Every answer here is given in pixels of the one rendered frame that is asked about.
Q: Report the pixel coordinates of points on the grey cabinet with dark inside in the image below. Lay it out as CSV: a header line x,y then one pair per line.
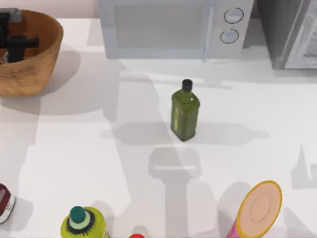
x,y
275,34

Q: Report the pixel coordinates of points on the yellow-green bottle with teal cap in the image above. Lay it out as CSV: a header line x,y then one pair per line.
x,y
85,225

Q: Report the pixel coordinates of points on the red bottle cap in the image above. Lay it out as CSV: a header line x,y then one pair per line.
x,y
136,235

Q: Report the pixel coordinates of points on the small white object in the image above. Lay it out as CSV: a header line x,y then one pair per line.
x,y
5,57

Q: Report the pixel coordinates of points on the pink and yellow can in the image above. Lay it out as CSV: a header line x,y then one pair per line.
x,y
260,210

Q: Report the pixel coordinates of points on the grey cabinet door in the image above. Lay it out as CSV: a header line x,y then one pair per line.
x,y
305,42

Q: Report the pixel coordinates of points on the pale grey rounded box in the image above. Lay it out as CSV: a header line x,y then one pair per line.
x,y
13,15

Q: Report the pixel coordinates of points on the green bottle with black cap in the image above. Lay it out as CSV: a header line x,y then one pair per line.
x,y
184,116

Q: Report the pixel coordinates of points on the pale microwave oven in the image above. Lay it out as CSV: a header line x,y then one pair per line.
x,y
235,49

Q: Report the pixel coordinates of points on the wooden basket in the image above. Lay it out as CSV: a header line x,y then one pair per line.
x,y
37,72

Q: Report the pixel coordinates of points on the round microwave knob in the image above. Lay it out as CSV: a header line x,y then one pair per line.
x,y
229,36
233,15

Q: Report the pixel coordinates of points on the microwave oven door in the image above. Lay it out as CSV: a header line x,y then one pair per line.
x,y
158,27

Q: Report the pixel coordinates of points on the red and white can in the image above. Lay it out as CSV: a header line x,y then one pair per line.
x,y
5,204

